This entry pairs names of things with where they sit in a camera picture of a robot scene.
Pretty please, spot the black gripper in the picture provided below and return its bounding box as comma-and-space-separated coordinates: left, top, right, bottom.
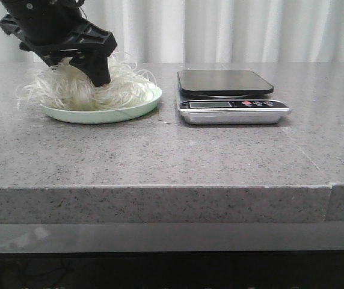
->
0, 1, 117, 87

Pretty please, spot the white vermicelli noodle bundle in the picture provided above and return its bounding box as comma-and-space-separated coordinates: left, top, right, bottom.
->
16, 52, 159, 111

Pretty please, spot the light green round plate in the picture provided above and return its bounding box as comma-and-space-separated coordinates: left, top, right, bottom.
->
41, 86, 162, 124

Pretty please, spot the white pleated curtain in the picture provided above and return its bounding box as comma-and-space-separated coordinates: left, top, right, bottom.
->
0, 0, 344, 64

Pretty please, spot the black silver kitchen scale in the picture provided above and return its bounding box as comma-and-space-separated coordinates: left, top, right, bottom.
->
177, 69, 290, 125

